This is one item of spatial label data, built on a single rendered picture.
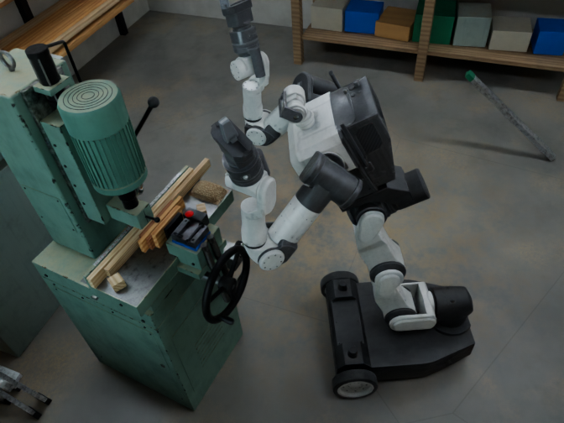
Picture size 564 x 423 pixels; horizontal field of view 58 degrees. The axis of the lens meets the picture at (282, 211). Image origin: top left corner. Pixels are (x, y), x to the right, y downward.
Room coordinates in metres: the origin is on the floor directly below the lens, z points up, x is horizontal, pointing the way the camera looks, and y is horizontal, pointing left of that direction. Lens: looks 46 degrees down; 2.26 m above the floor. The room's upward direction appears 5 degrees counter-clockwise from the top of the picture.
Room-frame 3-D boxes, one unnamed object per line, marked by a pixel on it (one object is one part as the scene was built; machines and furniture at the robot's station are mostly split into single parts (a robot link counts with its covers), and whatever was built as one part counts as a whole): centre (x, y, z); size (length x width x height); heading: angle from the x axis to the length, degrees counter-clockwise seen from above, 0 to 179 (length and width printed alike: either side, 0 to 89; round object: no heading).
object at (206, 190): (1.44, 0.28, 0.92); 0.14 x 0.09 x 0.04; 59
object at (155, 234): (1.25, 0.41, 0.94); 0.15 x 0.02 x 0.07; 149
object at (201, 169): (1.34, 0.45, 0.92); 0.62 x 0.02 x 0.04; 149
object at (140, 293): (1.22, 0.39, 0.87); 0.61 x 0.30 x 0.06; 149
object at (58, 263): (1.30, 0.61, 0.76); 0.57 x 0.45 x 0.09; 59
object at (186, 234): (1.18, 0.31, 0.99); 0.13 x 0.11 x 0.06; 149
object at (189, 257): (1.18, 0.32, 0.91); 0.15 x 0.14 x 0.09; 149
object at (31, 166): (1.38, 0.76, 1.16); 0.22 x 0.22 x 0.72; 59
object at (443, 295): (1.23, -0.50, 0.19); 0.64 x 0.52 x 0.33; 89
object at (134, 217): (1.25, 0.52, 1.03); 0.14 x 0.07 x 0.09; 59
